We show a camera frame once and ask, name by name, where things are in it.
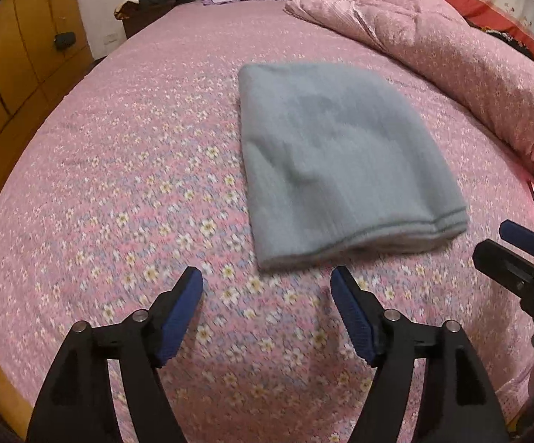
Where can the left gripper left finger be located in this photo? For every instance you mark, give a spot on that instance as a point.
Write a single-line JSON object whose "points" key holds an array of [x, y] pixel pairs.
{"points": [[76, 404]]}

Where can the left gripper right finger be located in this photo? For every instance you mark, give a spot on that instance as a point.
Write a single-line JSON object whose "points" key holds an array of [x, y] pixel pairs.
{"points": [[458, 402]]}

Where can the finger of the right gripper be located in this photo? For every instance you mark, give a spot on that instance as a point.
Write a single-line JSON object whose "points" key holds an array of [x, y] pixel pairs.
{"points": [[506, 268], [517, 235]]}

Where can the grey-green pants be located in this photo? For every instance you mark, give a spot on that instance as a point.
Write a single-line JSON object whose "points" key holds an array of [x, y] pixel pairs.
{"points": [[337, 159]]}

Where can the pink floral duvet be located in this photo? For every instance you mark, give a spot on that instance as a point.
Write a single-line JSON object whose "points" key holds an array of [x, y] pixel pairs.
{"points": [[491, 79]]}

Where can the pink floral bed sheet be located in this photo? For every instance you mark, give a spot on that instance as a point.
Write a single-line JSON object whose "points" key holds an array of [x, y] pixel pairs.
{"points": [[137, 174]]}

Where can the wooden wardrobe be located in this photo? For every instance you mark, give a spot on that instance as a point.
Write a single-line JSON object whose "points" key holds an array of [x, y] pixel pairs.
{"points": [[34, 76]]}

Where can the dark wooden nightstand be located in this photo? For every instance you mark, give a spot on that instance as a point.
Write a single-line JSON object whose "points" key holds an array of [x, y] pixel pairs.
{"points": [[143, 17]]}

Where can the black bag on wardrobe handle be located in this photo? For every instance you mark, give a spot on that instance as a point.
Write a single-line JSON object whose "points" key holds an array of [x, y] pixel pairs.
{"points": [[64, 41]]}

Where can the wall socket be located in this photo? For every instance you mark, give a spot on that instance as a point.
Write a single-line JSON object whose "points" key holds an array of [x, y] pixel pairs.
{"points": [[111, 38]]}

